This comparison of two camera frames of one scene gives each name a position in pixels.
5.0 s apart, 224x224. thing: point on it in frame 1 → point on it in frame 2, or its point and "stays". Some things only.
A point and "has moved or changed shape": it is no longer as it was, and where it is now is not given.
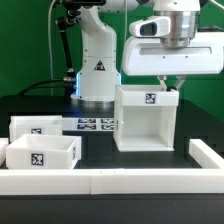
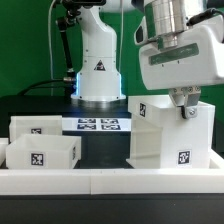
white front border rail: x=110 y=181 stays
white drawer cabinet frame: x=145 y=118 has moved or changed shape
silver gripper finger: x=182 y=78 → x=178 y=95
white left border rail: x=3 y=150 stays
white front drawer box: x=43 y=152 stays
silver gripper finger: x=162 y=79 → x=190 y=110
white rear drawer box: x=20 y=125 stays
